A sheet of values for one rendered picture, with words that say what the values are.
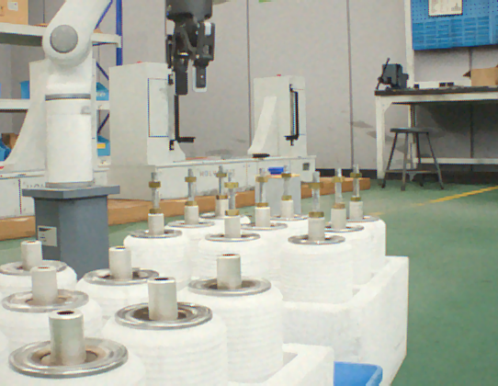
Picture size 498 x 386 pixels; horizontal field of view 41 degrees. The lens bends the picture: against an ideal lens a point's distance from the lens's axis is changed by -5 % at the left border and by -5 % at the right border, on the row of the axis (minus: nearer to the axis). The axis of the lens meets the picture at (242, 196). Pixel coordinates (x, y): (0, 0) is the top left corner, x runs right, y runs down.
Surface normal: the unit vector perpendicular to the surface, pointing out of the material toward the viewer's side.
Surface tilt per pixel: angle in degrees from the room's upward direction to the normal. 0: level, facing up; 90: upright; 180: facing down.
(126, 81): 90
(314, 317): 90
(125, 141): 90
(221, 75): 90
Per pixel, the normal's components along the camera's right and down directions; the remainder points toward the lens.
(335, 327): -0.37, 0.08
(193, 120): -0.62, 0.07
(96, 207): 0.79, 0.04
